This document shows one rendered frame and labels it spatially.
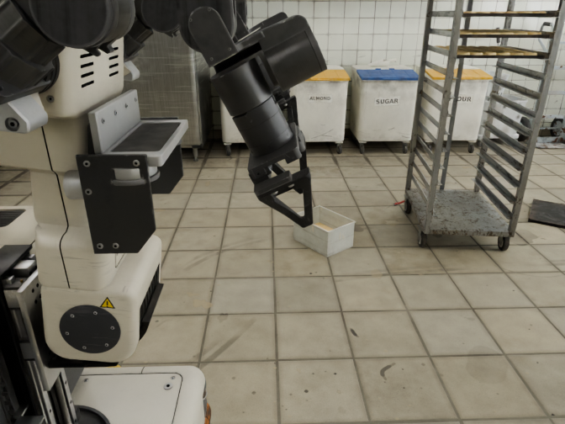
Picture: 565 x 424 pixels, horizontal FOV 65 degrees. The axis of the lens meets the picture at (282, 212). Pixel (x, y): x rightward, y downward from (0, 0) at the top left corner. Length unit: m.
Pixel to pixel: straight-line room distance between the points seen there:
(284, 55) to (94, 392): 1.12
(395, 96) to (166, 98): 2.03
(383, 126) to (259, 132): 3.85
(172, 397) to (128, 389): 0.13
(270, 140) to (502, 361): 1.62
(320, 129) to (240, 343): 2.74
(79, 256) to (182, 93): 3.23
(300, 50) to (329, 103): 3.70
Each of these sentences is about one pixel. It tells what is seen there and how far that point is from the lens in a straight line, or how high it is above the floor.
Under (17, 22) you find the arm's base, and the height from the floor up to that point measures 1.22.
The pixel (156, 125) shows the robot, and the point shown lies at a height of 1.04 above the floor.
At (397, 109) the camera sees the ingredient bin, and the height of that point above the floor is 0.43.
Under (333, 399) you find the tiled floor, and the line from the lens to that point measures 1.70.
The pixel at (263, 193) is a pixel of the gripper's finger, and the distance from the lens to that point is 0.51.
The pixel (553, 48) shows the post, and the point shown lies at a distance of 2.50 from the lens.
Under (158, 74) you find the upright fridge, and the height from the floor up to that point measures 0.78.
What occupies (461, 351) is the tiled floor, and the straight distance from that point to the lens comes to 2.00.
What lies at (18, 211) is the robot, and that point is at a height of 0.81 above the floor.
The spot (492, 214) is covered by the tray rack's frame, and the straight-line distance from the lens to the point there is 2.92.
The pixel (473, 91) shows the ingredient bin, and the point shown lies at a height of 0.59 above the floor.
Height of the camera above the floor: 1.23
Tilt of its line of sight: 24 degrees down
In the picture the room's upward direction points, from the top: straight up
